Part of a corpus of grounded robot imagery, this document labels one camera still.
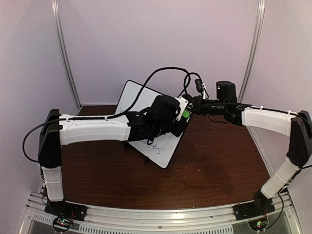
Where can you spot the right circuit board with leds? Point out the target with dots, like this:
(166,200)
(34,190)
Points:
(258,224)

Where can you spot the green whiteboard eraser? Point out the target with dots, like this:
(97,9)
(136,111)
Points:
(186,114)

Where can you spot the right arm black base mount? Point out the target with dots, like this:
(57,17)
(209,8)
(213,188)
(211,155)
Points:
(253,209)

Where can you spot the black whiteboard stand foot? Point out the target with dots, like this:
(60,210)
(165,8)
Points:
(146,160)

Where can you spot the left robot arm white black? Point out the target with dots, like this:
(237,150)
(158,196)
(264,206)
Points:
(164,116)

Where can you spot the circuit board with leds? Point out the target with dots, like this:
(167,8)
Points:
(258,224)
(61,224)

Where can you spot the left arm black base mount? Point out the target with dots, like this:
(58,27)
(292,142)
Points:
(66,210)

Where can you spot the left aluminium corner post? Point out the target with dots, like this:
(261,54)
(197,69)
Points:
(63,52)

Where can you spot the aluminium corner post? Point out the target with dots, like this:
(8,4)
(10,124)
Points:
(63,52)
(258,27)

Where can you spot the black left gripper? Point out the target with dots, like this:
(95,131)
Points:
(177,132)

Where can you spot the aluminium front frame rail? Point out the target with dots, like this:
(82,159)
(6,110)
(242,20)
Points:
(207,176)

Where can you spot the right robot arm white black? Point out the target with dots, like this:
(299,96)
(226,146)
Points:
(294,128)

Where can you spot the right aluminium corner post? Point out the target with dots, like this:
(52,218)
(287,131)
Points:
(258,27)

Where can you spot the left circuit board with leds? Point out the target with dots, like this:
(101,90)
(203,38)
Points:
(61,224)

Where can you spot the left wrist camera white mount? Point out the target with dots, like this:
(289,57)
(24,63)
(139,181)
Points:
(183,103)

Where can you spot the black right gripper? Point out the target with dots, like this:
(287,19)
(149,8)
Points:
(197,106)

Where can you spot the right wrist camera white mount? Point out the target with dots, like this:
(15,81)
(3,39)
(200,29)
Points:
(201,88)

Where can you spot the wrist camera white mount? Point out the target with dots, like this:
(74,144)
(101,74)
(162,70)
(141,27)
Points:
(201,88)
(183,103)

